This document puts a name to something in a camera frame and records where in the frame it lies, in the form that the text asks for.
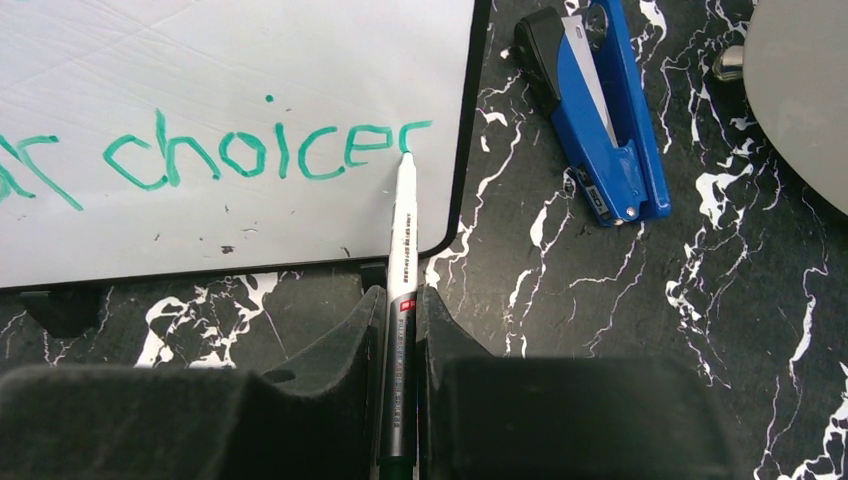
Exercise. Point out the cream cylindrical container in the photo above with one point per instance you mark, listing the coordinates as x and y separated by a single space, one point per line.
793 65

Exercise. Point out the white whiteboard black frame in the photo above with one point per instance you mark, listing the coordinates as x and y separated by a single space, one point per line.
144 139

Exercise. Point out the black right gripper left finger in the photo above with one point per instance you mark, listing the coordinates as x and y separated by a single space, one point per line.
311 417

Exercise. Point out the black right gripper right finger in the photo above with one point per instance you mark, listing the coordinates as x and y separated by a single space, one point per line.
488 417

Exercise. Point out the white marker pen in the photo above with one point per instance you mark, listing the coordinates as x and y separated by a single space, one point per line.
396 455

